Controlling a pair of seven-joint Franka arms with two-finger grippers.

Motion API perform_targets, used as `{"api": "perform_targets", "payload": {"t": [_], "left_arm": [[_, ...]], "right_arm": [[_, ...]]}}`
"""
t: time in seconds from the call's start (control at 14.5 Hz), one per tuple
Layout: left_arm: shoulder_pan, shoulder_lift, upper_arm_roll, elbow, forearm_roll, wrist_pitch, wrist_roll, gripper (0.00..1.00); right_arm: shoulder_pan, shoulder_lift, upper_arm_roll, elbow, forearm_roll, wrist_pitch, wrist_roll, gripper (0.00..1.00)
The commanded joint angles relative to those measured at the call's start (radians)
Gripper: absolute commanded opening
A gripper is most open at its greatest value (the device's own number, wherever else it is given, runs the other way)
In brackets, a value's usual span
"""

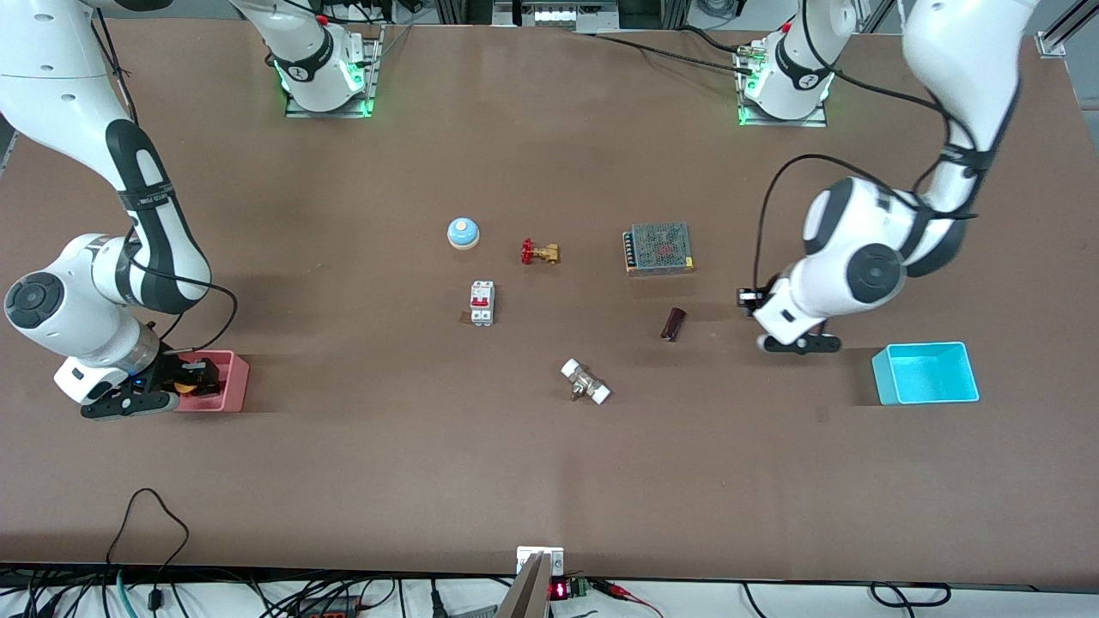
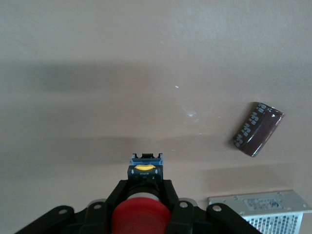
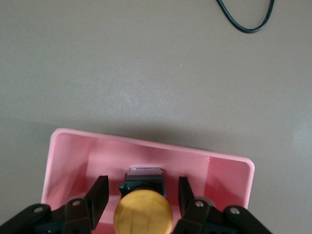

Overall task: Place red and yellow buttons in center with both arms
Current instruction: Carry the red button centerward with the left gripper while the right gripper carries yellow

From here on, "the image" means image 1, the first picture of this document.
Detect pink plastic bin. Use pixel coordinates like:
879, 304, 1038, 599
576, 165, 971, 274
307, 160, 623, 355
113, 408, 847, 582
170, 349, 251, 414

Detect metal mesh power supply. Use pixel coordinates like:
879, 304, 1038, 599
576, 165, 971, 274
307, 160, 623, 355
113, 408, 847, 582
622, 221, 695, 276

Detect cyan plastic bin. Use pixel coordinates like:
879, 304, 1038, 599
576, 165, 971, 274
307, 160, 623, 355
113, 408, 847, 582
871, 341, 981, 406

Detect metal valve white ends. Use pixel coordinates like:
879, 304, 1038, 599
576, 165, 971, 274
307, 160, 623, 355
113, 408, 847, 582
560, 358, 612, 406

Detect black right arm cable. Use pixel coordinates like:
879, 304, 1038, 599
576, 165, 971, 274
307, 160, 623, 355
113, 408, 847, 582
90, 9, 239, 354

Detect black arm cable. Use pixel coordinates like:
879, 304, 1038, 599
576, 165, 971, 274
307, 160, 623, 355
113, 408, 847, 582
90, 9, 239, 354
752, 0, 980, 297

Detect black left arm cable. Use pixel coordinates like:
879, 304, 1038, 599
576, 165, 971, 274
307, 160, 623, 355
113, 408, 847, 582
752, 0, 980, 297

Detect black looped table cable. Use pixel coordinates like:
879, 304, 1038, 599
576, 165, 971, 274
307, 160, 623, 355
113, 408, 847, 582
103, 488, 191, 618

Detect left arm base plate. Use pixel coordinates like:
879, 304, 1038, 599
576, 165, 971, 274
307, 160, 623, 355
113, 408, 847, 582
736, 45, 829, 129

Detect black base power cable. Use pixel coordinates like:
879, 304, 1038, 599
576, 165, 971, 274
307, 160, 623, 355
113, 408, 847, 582
591, 24, 758, 76

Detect black coiled cable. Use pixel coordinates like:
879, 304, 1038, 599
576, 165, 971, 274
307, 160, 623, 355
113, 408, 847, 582
870, 581, 953, 609

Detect red clip lead wire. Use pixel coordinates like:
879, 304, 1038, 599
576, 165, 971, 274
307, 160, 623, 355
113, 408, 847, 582
591, 579, 664, 618

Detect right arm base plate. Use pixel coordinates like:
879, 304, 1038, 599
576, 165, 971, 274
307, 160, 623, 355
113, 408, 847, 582
284, 24, 385, 119

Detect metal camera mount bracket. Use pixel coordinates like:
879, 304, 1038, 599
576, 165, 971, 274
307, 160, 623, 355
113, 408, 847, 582
496, 545, 566, 618

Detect aluminium frame extrusion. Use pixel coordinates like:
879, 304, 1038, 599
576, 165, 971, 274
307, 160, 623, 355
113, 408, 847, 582
1035, 0, 1099, 59

